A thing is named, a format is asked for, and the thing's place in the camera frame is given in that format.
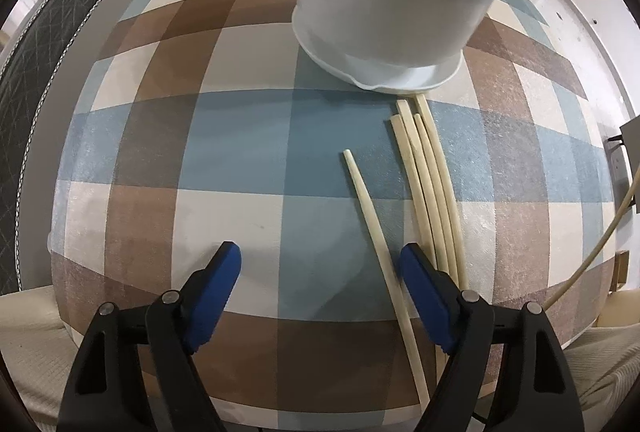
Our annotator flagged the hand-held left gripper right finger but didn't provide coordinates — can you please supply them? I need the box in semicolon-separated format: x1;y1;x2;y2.
399;243;585;432

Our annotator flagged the cream knit cloth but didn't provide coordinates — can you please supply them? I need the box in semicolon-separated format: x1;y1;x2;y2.
564;309;640;415
0;286;78;429

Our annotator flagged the white grey utensil holder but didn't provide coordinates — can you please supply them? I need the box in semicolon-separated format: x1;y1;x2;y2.
282;0;538;92

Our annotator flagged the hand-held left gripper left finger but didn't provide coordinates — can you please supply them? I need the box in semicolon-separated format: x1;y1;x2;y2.
57;241;242;432

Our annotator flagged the plaid tablecloth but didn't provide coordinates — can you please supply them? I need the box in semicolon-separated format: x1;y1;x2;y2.
47;0;618;418

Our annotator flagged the dark grey mattress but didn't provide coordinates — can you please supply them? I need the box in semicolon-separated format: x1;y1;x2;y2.
0;0;137;295

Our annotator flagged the brown cardboard box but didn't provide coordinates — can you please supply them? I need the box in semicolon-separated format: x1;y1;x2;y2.
611;249;632;295

